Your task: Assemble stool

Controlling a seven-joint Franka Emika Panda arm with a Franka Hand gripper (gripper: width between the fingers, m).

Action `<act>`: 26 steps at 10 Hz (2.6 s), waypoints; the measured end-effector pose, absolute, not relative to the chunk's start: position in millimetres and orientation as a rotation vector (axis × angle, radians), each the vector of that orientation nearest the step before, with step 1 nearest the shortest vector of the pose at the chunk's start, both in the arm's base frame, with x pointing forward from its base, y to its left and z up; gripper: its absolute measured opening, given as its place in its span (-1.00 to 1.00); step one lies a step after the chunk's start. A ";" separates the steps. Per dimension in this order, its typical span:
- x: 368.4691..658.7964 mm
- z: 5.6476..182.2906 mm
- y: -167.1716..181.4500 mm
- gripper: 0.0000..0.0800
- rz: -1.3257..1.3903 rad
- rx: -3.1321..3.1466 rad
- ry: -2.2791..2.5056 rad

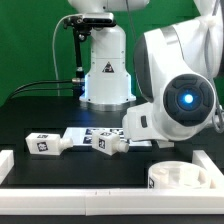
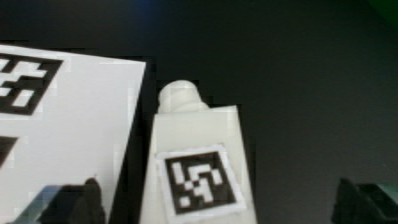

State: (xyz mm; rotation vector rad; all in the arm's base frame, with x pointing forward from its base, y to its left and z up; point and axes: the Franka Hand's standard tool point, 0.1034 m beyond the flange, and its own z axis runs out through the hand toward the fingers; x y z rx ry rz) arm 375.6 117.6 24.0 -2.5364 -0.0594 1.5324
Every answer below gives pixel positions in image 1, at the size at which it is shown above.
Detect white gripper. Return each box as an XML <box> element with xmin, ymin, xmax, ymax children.
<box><xmin>122</xmin><ymin>103</ymin><xmax>174</xmax><ymax>148</ymax></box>

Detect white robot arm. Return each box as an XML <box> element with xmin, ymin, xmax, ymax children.
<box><xmin>68</xmin><ymin>0</ymin><xmax>224</xmax><ymax>147</ymax></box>

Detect white marker board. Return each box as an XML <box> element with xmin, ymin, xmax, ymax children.
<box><xmin>62</xmin><ymin>127</ymin><xmax>153</xmax><ymax>148</ymax></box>

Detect white front fence rail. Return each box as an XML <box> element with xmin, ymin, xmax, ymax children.
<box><xmin>0</xmin><ymin>189</ymin><xmax>224</xmax><ymax>216</ymax></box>

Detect black camera stand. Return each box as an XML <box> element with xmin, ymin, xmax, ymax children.
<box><xmin>64</xmin><ymin>13</ymin><xmax>116</xmax><ymax>95</ymax></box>

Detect grey camera cable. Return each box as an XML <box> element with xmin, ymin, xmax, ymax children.
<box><xmin>52</xmin><ymin>13</ymin><xmax>81</xmax><ymax>98</ymax></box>

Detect black cables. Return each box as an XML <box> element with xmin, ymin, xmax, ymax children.
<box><xmin>8</xmin><ymin>79</ymin><xmax>84</xmax><ymax>100</ymax></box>

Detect white left fence rail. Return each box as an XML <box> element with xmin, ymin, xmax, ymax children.
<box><xmin>0</xmin><ymin>150</ymin><xmax>14</xmax><ymax>185</ymax></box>

